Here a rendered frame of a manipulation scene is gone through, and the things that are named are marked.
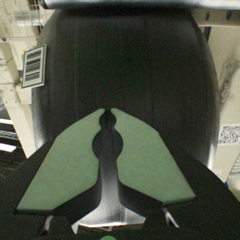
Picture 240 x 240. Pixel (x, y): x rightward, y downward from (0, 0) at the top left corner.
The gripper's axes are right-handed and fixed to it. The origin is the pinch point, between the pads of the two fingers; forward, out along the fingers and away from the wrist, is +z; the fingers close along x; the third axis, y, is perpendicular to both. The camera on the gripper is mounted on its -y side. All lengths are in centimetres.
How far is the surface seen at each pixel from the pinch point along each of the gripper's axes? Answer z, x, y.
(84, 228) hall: 332, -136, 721
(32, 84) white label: 10.8, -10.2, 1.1
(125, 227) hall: 326, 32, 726
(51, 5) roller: 17.5, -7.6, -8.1
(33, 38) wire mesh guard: 65, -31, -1
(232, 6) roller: 17.7, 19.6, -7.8
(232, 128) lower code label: 24.1, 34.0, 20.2
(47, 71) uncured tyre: 11.2, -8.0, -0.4
